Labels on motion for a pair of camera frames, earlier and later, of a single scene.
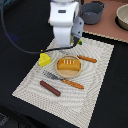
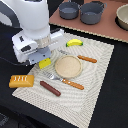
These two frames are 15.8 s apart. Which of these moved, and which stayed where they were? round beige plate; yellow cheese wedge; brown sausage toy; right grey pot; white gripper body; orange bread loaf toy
Moved: orange bread loaf toy; white gripper body
Stayed: brown sausage toy; right grey pot; yellow cheese wedge; round beige plate
